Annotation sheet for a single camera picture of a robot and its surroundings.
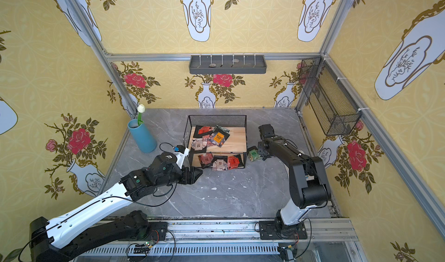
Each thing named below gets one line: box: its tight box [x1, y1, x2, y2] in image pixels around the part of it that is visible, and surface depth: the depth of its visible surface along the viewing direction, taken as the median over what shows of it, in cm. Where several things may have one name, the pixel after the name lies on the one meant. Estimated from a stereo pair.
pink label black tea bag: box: [191, 137, 208, 151], surface depth 85 cm
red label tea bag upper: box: [192, 125, 214, 139], surface depth 90 cm
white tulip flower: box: [137, 103, 146, 126], surface depth 83 cm
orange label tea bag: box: [208, 131, 226, 148], surface depth 87 cm
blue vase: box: [127, 118, 158, 154], surface depth 92 cm
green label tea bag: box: [247, 148, 262, 162], surface depth 99 cm
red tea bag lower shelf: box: [227, 155, 240, 170], surface depth 95 cm
